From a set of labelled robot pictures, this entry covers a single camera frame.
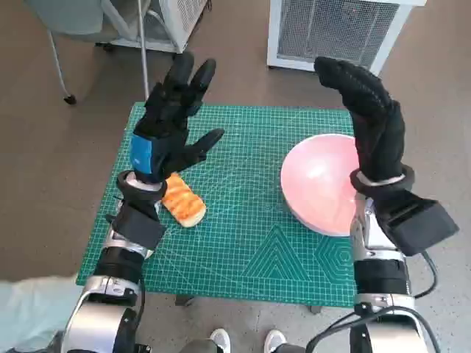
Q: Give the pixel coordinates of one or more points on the right black knitted glove hand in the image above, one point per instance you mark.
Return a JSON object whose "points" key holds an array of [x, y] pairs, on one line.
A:
{"points": [[379, 139]]}

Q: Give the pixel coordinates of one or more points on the left black robot hand blue tape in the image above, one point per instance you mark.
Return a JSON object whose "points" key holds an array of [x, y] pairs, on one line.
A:
{"points": [[167, 125]]}

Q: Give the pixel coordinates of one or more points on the pink bowl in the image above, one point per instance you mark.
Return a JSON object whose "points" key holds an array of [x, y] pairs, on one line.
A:
{"points": [[316, 184]]}

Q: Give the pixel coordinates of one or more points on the orange grilled toy bread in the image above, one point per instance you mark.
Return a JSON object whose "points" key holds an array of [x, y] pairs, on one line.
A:
{"points": [[185, 206]]}

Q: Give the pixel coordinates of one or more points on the white metal pole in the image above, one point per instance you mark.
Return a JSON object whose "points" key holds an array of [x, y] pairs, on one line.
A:
{"points": [[144, 55]]}

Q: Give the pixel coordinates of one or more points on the white wheeled mesh cabinet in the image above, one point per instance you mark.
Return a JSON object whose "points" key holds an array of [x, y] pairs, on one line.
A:
{"points": [[173, 22]]}

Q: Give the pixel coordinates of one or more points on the green cutting mat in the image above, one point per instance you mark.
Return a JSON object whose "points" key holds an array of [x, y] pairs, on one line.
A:
{"points": [[239, 206]]}

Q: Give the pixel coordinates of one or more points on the grey chair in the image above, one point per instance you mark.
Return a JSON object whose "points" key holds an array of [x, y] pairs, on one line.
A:
{"points": [[70, 18]]}

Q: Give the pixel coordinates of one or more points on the person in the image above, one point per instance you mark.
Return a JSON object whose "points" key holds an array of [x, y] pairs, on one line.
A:
{"points": [[33, 312]]}

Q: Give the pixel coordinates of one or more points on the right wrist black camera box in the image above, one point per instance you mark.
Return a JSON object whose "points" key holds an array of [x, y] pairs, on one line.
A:
{"points": [[419, 224]]}

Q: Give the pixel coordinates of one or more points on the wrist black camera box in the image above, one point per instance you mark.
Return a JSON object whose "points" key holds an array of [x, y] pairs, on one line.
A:
{"points": [[141, 226], [419, 224]]}

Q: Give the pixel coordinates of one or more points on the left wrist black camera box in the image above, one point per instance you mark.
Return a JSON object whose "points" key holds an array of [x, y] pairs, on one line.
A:
{"points": [[141, 226]]}

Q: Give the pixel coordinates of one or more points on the grey table leg bracket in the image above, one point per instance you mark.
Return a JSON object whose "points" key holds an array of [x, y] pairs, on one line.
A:
{"points": [[316, 309], [185, 300]]}

